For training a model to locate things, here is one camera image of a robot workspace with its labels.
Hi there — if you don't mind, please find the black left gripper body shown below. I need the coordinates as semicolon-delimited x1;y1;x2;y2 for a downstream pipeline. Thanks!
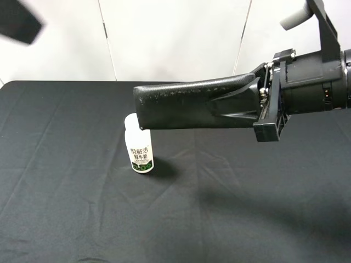
1;0;44;44

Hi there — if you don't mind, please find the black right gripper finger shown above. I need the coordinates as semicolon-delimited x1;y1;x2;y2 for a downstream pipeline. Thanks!
210;77;261;120

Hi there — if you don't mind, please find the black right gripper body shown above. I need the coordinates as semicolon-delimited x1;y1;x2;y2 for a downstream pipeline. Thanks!
253;50;346;142

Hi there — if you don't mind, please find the black leather glasses case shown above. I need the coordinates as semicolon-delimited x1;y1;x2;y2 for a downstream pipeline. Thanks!
133;73;258;130

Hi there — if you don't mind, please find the black tablecloth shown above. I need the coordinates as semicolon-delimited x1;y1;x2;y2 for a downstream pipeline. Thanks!
1;82;350;262

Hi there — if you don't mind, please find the white milk bottle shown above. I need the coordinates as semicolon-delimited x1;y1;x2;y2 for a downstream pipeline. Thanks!
124;113;154;174

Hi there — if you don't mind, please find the grey cylinder on bracket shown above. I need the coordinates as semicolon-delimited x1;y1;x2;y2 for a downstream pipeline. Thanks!
280;1;314;31

